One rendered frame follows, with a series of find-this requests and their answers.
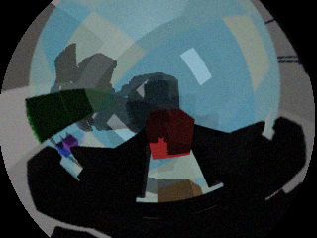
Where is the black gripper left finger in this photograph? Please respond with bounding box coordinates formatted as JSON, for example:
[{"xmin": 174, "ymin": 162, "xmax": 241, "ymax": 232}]
[{"xmin": 70, "ymin": 128, "xmax": 151, "ymax": 198}]

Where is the red block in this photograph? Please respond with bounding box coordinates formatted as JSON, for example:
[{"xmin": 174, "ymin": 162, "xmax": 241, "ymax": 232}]
[{"xmin": 146, "ymin": 108, "xmax": 194, "ymax": 160}]

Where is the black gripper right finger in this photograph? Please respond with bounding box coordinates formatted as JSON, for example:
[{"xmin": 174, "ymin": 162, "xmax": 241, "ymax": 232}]
[{"xmin": 191, "ymin": 120, "xmax": 265, "ymax": 187}]

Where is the purple block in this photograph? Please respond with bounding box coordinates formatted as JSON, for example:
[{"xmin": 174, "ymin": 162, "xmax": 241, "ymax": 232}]
[{"xmin": 62, "ymin": 135, "xmax": 78, "ymax": 152}]

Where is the green block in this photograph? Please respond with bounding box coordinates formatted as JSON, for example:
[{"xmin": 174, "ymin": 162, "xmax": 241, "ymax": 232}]
[
  {"xmin": 59, "ymin": 88, "xmax": 94, "ymax": 127},
  {"xmin": 25, "ymin": 92, "xmax": 71, "ymax": 144}
]

